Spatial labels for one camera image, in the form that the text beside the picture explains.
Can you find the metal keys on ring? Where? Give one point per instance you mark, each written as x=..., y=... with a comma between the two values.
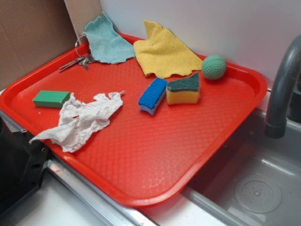
x=80, y=60

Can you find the green dimpled ball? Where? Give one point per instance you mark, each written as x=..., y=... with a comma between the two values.
x=214, y=67

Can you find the blue sponge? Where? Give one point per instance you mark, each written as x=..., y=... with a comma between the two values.
x=152, y=96

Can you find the brown cardboard panel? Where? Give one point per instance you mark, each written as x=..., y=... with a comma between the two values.
x=32, y=33

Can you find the grey faucet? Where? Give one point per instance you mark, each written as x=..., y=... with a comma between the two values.
x=285, y=98

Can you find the yellow green scouring sponge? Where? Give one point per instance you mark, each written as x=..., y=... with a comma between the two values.
x=183, y=91

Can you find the white crumpled paper towel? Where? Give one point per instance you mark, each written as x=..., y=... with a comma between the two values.
x=78, y=121

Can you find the red plastic tray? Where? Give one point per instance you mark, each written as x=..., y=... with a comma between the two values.
x=140, y=159

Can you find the yellow cloth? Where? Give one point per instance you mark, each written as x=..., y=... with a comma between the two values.
x=163, y=54

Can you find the green rectangular block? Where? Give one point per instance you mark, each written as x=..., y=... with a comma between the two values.
x=54, y=99

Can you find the black device corner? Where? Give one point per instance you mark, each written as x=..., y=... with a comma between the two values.
x=22, y=167

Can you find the grey sink basin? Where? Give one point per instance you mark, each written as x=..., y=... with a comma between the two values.
x=252, y=180

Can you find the light blue cloth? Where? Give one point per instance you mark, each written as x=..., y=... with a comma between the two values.
x=105, y=44

